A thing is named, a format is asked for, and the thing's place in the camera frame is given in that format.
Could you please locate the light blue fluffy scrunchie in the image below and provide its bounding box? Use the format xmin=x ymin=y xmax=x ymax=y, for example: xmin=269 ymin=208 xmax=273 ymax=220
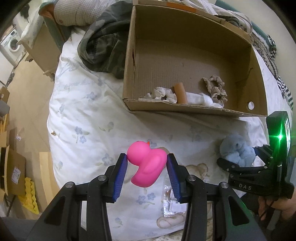
xmin=219 ymin=134 xmax=256 ymax=167

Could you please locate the white fabric scrunchie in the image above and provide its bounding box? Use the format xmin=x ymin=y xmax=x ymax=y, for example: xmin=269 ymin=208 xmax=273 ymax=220
xmin=138 ymin=87 xmax=177 ymax=104

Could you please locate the pink rubber duck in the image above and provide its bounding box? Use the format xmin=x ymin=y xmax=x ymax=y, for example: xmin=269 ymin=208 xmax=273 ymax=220
xmin=127 ymin=141 xmax=167 ymax=188

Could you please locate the orange-brown cylindrical sponge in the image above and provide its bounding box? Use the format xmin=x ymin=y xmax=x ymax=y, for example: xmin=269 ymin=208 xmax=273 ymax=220
xmin=173 ymin=82 xmax=188 ymax=104

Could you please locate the black white striped cloth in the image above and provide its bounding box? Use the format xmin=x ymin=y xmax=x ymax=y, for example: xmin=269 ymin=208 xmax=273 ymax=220
xmin=250 ymin=30 xmax=293 ymax=110

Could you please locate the wooden bedside cabinet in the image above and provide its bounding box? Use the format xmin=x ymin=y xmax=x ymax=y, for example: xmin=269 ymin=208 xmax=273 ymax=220
xmin=18 ymin=21 xmax=66 ymax=79

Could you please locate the clear plastic wrapper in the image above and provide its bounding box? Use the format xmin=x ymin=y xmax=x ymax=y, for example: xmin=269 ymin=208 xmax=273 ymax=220
xmin=162 ymin=184 xmax=187 ymax=217

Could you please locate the dark camouflage garment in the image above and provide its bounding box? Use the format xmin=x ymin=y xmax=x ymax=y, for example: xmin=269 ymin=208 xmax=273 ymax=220
xmin=77 ymin=1 xmax=133 ymax=79

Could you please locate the white washing machine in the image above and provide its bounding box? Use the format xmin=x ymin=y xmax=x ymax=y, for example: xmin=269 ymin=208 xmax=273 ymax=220
xmin=1 ymin=26 xmax=26 ymax=68

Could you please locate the yellow foam piece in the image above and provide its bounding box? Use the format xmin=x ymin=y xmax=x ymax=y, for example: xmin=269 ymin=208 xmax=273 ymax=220
xmin=18 ymin=177 xmax=39 ymax=215

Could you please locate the white soft cloth item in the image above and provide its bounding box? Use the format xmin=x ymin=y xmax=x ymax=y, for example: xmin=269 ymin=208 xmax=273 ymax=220
xmin=186 ymin=92 xmax=222 ymax=108

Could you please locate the person's right hand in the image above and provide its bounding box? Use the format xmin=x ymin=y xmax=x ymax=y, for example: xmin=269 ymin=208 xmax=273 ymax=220
xmin=258 ymin=194 xmax=295 ymax=220

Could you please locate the open brown cardboard box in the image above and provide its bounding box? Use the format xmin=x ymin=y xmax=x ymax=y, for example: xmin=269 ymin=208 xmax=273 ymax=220
xmin=122 ymin=1 xmax=267 ymax=117

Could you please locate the cardboard box with label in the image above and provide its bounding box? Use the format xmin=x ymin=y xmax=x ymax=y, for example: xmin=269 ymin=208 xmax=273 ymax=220
xmin=4 ymin=146 xmax=26 ymax=196

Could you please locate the beige fabric scrunchie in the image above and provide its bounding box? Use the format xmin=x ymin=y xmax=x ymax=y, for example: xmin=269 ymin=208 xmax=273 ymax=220
xmin=202 ymin=75 xmax=228 ymax=107

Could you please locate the white floral duvet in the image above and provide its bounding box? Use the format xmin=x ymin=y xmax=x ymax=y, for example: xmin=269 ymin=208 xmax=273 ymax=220
xmin=47 ymin=29 xmax=290 ymax=238

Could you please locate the white grey patterned blanket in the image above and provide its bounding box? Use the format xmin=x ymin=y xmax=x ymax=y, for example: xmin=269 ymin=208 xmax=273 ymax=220
xmin=21 ymin=0 xmax=253 ymax=33

